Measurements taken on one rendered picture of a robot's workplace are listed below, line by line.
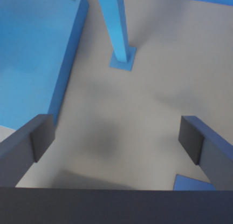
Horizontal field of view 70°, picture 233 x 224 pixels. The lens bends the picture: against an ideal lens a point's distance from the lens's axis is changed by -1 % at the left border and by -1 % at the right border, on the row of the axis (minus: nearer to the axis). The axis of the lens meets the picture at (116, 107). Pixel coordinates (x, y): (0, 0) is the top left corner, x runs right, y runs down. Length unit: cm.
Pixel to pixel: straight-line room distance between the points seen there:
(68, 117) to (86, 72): 29
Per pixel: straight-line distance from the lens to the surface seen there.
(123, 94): 95
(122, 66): 98
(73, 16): 106
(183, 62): 102
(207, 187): 102
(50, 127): 16
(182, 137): 17
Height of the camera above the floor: 93
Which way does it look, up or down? 80 degrees down
